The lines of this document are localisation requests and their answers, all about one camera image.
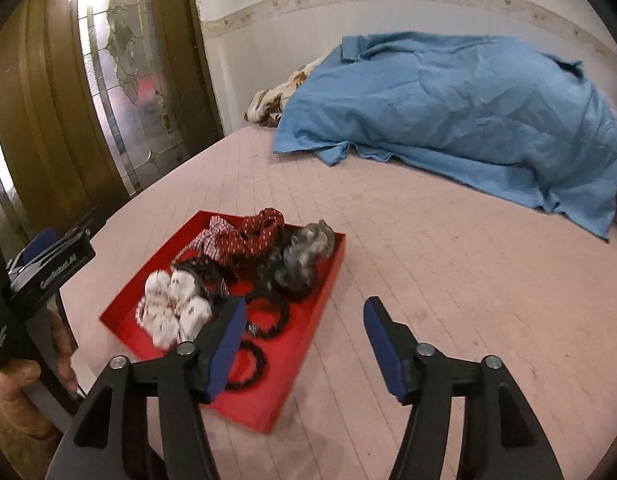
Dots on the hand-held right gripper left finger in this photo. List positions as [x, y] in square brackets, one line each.
[226, 355]

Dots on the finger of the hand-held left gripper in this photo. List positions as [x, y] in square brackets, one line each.
[43, 242]

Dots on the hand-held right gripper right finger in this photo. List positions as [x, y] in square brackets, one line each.
[383, 355]

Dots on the red tray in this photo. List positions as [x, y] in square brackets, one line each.
[288, 350]

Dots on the white dotted scrunchie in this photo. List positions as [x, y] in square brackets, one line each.
[163, 320]

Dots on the black dotted scrunchie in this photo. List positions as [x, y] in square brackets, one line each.
[283, 310]

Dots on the red dotted scrunchie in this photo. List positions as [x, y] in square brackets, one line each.
[248, 240]

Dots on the grey black scrunchie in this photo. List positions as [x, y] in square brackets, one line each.
[303, 255]

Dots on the person's left hand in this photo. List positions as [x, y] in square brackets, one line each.
[18, 390]

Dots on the red white checked scrunchie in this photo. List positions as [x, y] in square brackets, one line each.
[208, 235]

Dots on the wooden door with glass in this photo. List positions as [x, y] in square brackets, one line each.
[63, 110]

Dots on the blue cloth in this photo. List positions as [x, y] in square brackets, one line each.
[438, 110]

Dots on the floral blanket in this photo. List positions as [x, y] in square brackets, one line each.
[268, 102]

